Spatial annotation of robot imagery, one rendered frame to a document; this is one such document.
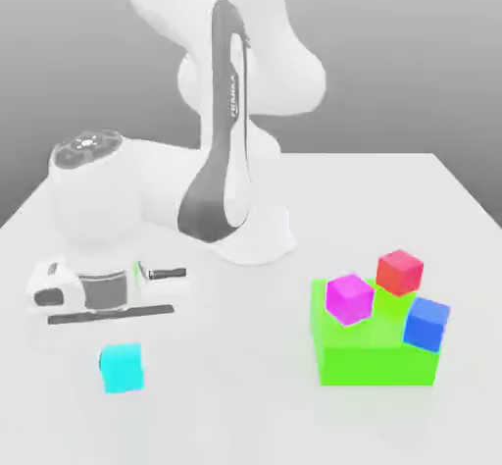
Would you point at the small red cube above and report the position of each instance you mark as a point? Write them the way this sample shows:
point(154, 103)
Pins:
point(399, 272)

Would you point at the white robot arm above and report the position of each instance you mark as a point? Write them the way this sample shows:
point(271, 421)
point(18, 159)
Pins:
point(219, 127)

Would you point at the large green box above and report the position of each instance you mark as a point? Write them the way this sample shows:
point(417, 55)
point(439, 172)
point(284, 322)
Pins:
point(376, 363)

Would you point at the small cyan cube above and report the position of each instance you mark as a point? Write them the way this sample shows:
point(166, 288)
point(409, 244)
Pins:
point(122, 369)

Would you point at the small blue cube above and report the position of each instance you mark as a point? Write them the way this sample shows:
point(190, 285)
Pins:
point(425, 325)

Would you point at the small magenta cube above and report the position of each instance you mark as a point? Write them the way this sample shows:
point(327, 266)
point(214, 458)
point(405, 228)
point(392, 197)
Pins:
point(349, 298)

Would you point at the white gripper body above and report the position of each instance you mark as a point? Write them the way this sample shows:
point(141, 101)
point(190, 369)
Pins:
point(111, 314)

